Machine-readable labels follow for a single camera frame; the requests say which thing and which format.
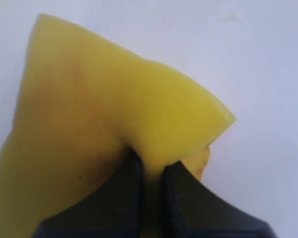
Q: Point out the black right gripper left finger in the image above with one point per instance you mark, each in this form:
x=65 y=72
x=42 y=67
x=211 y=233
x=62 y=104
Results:
x=112 y=211

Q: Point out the yellow sponge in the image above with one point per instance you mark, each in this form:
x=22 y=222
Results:
x=83 y=103

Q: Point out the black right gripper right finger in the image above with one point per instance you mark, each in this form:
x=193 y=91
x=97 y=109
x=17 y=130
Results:
x=190 y=210

